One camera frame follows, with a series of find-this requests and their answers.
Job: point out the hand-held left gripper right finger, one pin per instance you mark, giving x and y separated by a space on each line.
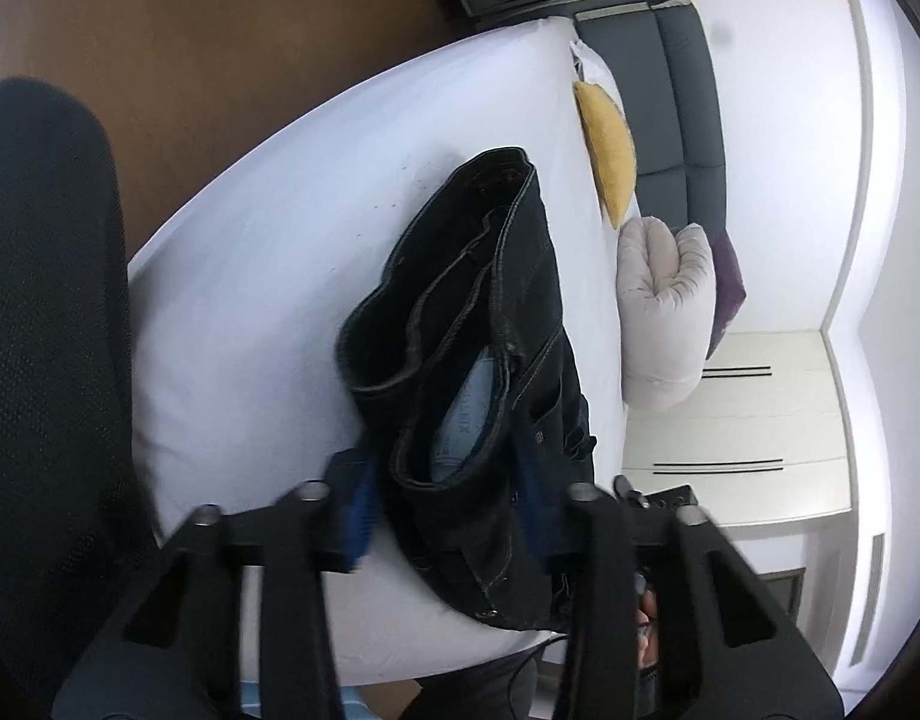
536 514

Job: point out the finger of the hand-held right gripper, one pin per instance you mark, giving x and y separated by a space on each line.
659 496

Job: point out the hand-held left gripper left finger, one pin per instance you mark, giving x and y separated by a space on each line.
357 510

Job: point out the black denim pants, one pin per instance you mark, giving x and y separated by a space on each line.
490 277

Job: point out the person's right hand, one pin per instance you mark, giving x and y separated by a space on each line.
646 626

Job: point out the white wardrobe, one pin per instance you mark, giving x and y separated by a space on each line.
760 405

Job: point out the folded beige duvet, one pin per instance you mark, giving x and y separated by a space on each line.
662 300

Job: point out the light blue object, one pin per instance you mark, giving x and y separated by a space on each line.
295 701

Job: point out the purple pillow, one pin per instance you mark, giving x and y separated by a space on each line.
728 292

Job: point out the bed with white sheet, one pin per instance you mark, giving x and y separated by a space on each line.
280 240

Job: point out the yellow pillow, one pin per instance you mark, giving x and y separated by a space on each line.
610 142

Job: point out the black mesh office chair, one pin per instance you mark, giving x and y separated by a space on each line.
48 315

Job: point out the grey upholstered headboard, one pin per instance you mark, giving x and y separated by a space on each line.
685 90

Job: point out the white pillow with patterned band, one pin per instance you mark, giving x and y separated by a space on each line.
591 60

